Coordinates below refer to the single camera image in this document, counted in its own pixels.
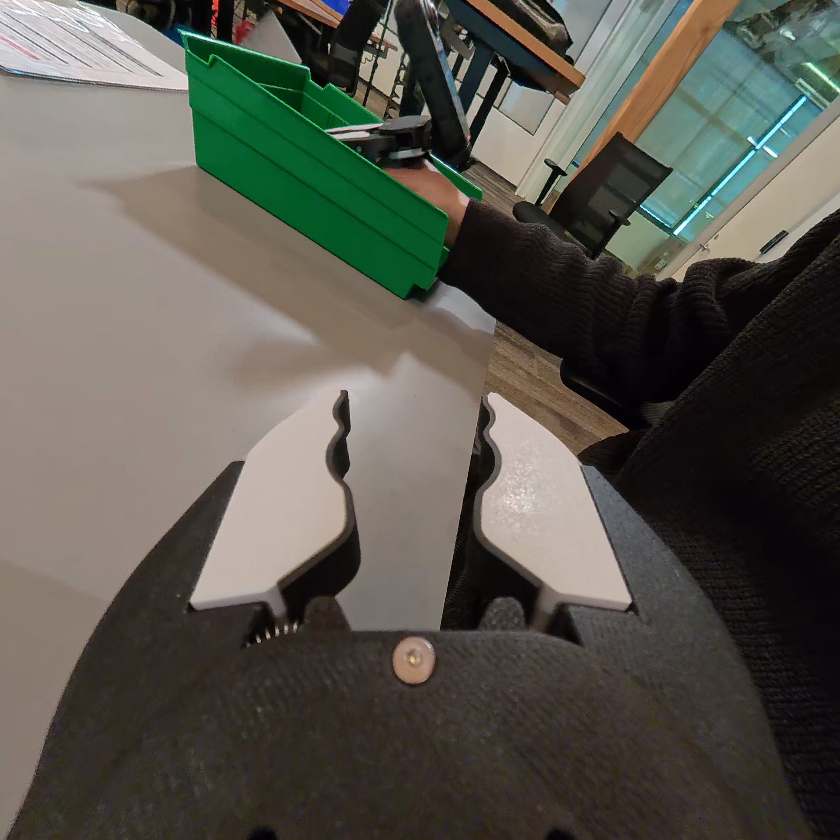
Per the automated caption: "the laminated paper sheet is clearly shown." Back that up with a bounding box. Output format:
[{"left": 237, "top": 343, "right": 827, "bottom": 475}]
[{"left": 0, "top": 0, "right": 189, "bottom": 91}]

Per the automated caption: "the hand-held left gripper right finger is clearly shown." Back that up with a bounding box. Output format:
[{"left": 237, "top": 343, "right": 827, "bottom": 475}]
[{"left": 472, "top": 392, "right": 634, "bottom": 634}]

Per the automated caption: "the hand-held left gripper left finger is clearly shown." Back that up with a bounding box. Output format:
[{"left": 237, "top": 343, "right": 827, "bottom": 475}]
[{"left": 188, "top": 390, "right": 362, "bottom": 621}]

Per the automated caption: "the green plastic bin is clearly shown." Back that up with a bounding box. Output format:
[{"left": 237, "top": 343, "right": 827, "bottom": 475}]
[{"left": 178, "top": 29, "right": 484, "bottom": 301}]

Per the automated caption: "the black mesh office chair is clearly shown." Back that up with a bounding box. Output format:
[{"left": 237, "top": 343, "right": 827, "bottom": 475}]
[{"left": 512, "top": 131, "right": 675, "bottom": 260}]

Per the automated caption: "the wood-topped table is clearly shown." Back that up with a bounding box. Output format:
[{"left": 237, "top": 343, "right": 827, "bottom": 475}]
[{"left": 272, "top": 0, "right": 587, "bottom": 135}]

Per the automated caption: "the person's right hand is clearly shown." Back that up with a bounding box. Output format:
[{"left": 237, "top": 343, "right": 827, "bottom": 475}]
[{"left": 382, "top": 161, "right": 470, "bottom": 249}]

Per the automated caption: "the wooden pillar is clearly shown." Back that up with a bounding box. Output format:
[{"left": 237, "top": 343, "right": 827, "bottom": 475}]
[{"left": 571, "top": 0, "right": 742, "bottom": 191}]

